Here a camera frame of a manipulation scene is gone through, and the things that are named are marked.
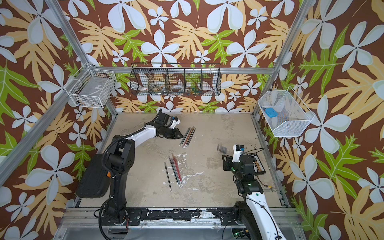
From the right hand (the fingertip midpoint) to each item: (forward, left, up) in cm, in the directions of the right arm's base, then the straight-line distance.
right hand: (223, 155), depth 82 cm
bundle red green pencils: (-3, +27, -13) cm, 30 cm away
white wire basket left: (+32, +75, +23) cm, 85 cm away
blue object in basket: (+20, -28, +13) cm, 37 cm away
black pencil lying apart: (-7, +32, -14) cm, 35 cm away
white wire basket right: (+14, -37, +17) cm, 43 cm away
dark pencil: (+24, +21, -13) cm, 34 cm away
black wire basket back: (+47, +28, +18) cm, 58 cm away
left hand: (+19, +23, -5) cm, 30 cm away
